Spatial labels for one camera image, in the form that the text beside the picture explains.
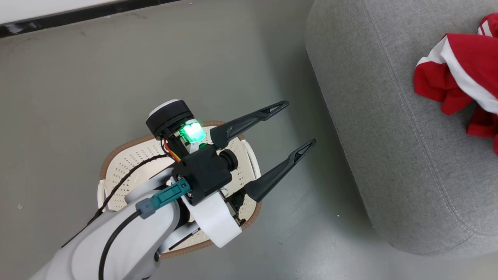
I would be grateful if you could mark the black baseboard strip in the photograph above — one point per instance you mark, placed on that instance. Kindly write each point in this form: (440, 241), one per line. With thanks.
(78, 13)

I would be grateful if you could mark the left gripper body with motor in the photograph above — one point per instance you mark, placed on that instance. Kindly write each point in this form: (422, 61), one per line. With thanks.
(173, 116)

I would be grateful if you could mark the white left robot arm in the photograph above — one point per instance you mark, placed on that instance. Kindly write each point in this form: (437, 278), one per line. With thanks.
(78, 256)

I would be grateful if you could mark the red basketball jersey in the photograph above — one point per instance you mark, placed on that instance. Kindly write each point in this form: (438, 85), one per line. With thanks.
(470, 58)

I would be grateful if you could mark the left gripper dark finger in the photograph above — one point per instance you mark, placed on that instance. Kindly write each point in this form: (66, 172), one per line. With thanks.
(280, 171)
(249, 120)

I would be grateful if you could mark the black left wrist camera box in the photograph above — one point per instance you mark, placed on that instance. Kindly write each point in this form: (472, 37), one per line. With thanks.
(204, 173)

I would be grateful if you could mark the cream perforated laundry basket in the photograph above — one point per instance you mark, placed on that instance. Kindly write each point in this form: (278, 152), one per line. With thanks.
(124, 163)

